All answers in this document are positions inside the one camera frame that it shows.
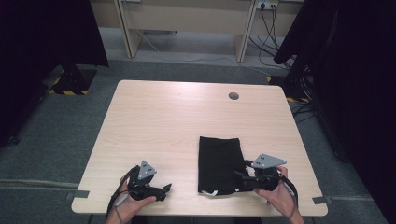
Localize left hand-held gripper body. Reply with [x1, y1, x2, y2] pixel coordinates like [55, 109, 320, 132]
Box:
[127, 160, 166, 202]

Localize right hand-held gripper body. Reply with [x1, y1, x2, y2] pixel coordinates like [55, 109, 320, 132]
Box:
[245, 153, 288, 192]

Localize black tank top white trim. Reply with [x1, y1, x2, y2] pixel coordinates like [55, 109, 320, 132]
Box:
[197, 135, 250, 197]

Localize person's left hand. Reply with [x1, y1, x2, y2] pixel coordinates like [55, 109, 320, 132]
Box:
[111, 171, 157, 220]

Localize person's right hand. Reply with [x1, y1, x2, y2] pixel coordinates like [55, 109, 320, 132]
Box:
[254, 166, 300, 217]

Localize grey floor tape piece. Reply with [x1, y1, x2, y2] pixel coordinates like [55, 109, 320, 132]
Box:
[312, 195, 333, 205]
[64, 189, 91, 201]

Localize small hazard striped base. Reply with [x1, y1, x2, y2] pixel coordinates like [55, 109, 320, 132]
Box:
[266, 74, 311, 105]

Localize black stand base hazard stripes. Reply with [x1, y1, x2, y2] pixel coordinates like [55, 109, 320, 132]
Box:
[47, 63, 98, 96]

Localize black curtain with stand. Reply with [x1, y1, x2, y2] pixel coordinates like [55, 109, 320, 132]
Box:
[274, 0, 396, 224]

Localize large black curtain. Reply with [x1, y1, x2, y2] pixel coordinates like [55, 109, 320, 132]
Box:
[0, 0, 110, 147]

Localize black left gripper strap cable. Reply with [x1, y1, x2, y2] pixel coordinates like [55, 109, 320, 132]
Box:
[106, 165, 141, 220]

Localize black gripper strap cable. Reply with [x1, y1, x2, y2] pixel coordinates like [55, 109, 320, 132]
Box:
[106, 165, 141, 220]
[278, 173, 301, 218]

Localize black right gripper strap cable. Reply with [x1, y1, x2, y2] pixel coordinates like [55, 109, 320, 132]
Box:
[278, 173, 301, 218]

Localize black floor cable bundle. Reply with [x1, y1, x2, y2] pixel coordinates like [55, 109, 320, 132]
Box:
[291, 102, 316, 124]

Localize black power cable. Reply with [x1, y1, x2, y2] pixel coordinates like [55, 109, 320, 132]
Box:
[248, 4, 289, 69]
[261, 3, 281, 52]

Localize white wall power outlet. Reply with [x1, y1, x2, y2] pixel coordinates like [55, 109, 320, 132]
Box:
[255, 0, 279, 9]

